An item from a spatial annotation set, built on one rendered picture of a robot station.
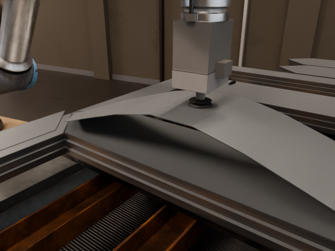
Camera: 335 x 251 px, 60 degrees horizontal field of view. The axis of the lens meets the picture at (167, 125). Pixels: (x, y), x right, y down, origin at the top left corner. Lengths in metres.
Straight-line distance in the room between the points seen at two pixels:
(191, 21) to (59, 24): 4.83
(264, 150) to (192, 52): 0.18
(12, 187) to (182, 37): 0.60
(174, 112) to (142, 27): 3.77
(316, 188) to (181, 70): 0.25
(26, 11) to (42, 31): 4.66
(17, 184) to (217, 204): 0.56
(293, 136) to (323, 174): 0.08
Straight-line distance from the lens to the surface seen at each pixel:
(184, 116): 0.45
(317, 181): 0.42
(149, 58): 4.21
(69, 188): 0.91
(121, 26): 4.41
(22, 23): 0.92
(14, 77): 1.04
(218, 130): 0.42
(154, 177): 0.50
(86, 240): 0.83
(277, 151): 0.43
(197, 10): 0.45
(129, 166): 0.53
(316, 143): 0.51
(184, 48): 0.45
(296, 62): 1.54
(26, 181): 0.86
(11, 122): 1.14
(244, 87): 0.99
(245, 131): 0.44
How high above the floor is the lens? 1.12
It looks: 23 degrees down
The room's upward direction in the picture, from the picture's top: straight up
